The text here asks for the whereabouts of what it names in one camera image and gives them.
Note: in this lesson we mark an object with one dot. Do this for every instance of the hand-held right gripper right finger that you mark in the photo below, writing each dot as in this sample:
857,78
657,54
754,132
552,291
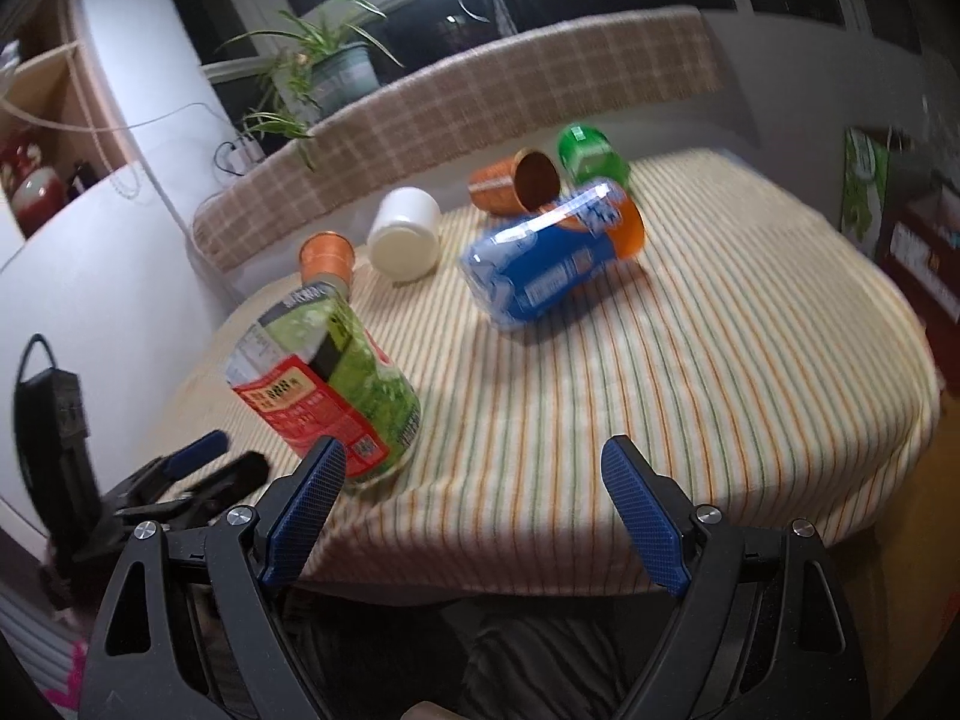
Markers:
646,521

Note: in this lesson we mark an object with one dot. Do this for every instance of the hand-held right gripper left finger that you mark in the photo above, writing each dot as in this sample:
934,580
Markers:
298,517

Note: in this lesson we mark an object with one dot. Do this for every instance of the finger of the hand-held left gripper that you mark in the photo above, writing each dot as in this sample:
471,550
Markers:
196,450
238,471

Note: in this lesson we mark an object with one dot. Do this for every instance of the white cup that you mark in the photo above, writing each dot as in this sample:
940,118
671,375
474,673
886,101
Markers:
405,236

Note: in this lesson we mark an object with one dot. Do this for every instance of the orange cup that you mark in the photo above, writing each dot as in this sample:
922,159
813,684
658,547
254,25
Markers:
499,184

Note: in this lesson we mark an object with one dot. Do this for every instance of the striped tablecloth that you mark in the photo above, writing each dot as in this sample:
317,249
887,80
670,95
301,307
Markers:
637,375

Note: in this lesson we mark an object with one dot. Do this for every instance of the green tea bottle orange cap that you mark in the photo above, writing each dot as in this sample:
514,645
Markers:
360,382

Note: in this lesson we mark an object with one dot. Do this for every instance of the person's grey clothing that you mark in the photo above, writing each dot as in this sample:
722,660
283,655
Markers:
540,660

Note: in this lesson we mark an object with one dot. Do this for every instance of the pink white floor mat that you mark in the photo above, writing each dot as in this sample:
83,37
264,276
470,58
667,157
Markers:
41,679

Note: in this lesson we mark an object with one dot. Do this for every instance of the red round vase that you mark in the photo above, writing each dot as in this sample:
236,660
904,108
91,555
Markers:
39,199

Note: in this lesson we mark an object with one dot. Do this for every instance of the blue label orange soda bottle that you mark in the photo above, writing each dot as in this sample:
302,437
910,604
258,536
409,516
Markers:
540,270

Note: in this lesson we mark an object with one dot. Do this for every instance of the white power strip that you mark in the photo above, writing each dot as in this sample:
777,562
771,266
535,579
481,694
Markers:
244,154

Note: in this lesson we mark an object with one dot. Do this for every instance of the green plastic bottle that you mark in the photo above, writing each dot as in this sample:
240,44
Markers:
589,154

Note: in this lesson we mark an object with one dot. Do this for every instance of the wooden shelf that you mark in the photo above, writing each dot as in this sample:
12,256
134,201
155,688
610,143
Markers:
45,75

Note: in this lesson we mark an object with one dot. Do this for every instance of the red box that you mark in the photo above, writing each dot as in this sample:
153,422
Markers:
922,255

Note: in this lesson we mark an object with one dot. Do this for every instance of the green paper bag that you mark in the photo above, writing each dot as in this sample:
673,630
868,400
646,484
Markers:
862,187

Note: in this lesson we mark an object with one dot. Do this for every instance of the potted spider plant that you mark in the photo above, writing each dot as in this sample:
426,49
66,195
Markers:
341,75

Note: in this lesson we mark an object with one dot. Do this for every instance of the plaid headboard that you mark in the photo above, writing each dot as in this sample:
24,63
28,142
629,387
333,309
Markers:
487,105

